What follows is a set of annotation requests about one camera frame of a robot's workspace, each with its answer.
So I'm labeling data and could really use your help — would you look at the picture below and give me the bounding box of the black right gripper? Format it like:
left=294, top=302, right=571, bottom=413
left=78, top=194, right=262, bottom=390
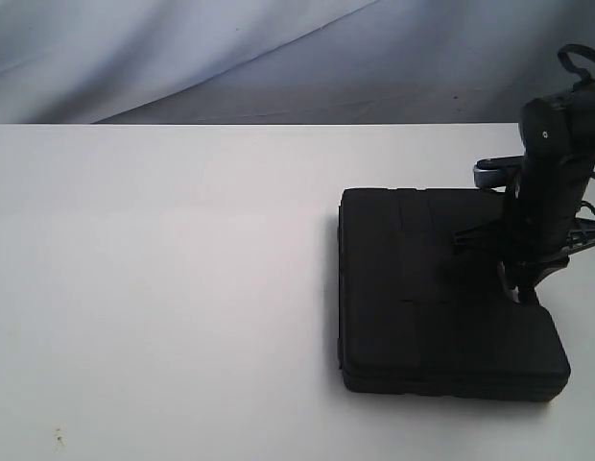
left=454, top=156, right=595, bottom=304

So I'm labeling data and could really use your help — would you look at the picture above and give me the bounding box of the black plastic tool case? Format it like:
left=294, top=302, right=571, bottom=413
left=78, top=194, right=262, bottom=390
left=338, top=188, right=571, bottom=402

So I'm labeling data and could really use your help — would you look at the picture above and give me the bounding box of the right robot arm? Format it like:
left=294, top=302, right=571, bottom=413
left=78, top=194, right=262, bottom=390
left=454, top=84, right=595, bottom=303

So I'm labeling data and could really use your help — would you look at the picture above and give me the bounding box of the white backdrop cloth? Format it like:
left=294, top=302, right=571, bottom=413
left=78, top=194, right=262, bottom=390
left=0, top=1, right=595, bottom=124

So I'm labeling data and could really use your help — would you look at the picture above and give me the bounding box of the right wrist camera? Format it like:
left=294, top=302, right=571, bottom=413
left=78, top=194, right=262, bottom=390
left=473, top=157, right=522, bottom=189

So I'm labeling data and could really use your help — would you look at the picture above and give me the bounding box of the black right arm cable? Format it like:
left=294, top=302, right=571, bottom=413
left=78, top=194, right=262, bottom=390
left=556, top=43, right=595, bottom=92

